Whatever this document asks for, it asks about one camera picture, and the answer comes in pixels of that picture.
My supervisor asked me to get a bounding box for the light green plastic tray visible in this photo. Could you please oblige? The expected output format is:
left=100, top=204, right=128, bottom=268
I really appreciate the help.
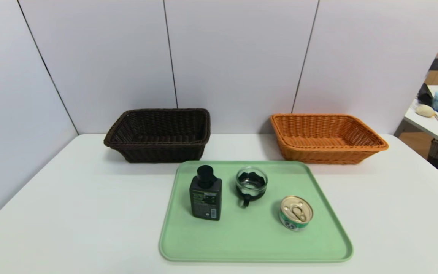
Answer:
left=159, top=160, right=354, bottom=263

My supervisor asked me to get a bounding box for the white side table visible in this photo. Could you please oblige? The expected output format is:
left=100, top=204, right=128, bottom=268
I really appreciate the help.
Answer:
left=404, top=85, right=438, bottom=150

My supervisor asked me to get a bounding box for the orange wicker basket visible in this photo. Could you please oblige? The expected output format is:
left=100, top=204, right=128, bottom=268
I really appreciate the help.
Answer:
left=270, top=113, right=389, bottom=165

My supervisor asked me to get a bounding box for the dark brown wicker basket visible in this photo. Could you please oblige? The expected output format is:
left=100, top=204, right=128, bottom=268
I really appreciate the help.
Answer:
left=103, top=108, right=211, bottom=163

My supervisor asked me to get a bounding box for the glass cup black holder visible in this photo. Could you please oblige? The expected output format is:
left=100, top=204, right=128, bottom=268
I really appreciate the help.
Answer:
left=235, top=166, right=268, bottom=208

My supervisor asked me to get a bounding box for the gold lid tin can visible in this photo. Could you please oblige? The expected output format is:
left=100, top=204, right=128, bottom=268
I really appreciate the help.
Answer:
left=279, top=196, right=314, bottom=232

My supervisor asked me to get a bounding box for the black square bottle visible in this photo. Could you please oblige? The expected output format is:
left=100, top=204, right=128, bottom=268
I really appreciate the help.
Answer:
left=189, top=165, right=222, bottom=221

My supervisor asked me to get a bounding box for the black pouch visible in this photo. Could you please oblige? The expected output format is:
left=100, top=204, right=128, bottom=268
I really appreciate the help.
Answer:
left=417, top=83, right=434, bottom=106

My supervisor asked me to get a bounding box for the beige oval sponge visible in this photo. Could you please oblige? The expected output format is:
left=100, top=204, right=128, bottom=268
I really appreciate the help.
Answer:
left=416, top=104, right=436, bottom=118

